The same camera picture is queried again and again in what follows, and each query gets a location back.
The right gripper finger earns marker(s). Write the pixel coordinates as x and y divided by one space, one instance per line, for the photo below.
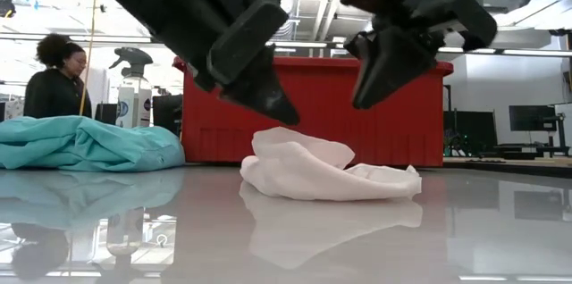
389 69
476 20

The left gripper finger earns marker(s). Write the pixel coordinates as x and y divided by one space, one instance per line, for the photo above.
268 92
246 43

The white garment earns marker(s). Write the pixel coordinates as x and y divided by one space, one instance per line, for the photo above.
322 172

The red plastic laundry basket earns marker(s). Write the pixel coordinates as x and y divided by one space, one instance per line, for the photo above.
335 110

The small potted plant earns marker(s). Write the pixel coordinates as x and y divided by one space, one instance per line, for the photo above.
453 143

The dark screen behind bottle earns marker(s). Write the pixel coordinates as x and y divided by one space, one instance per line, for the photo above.
167 114

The large dark monitor screen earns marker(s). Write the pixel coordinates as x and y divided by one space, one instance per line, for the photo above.
478 127

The small black monitor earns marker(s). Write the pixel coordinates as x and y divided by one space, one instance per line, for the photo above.
532 118

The spray bottle with grey trigger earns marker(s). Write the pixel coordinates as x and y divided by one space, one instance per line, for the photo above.
132 105

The person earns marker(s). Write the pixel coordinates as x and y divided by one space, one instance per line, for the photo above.
53 92

